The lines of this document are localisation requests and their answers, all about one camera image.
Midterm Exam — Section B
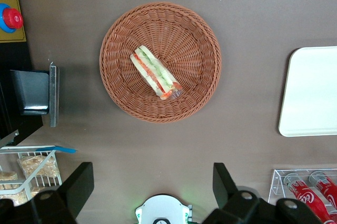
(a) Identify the triangle sandwich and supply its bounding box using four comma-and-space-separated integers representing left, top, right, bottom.
130, 45, 184, 101

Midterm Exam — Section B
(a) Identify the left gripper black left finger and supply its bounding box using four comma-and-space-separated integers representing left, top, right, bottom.
0, 162, 95, 224

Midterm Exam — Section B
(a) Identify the grey metal frame bar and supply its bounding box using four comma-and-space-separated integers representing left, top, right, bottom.
0, 129, 19, 147

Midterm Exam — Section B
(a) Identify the white wire rack basket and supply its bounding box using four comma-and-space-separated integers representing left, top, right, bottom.
0, 145, 64, 201

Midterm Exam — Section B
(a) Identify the black appliance frame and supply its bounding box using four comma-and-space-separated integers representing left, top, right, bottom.
0, 41, 51, 146

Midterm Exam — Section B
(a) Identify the cream rectangular tray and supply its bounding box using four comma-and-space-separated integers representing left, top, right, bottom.
278, 46, 337, 137

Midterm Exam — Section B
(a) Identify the beige snack pack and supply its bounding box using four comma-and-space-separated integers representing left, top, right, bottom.
0, 191, 29, 207
17, 155, 60, 179
0, 171, 19, 190

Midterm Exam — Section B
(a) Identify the round brown wicker basket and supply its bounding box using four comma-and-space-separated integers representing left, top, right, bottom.
99, 2, 222, 124

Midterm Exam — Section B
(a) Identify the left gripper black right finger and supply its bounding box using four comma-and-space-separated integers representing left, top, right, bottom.
202, 162, 324, 224

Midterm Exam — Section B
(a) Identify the grey metal plate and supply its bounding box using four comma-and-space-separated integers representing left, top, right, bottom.
49, 62, 60, 128

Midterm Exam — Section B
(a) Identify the clear acrylic bottle rack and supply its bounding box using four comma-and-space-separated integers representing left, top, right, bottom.
267, 168, 337, 224

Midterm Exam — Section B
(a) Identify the blue label holder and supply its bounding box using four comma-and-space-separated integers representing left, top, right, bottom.
35, 146, 77, 154

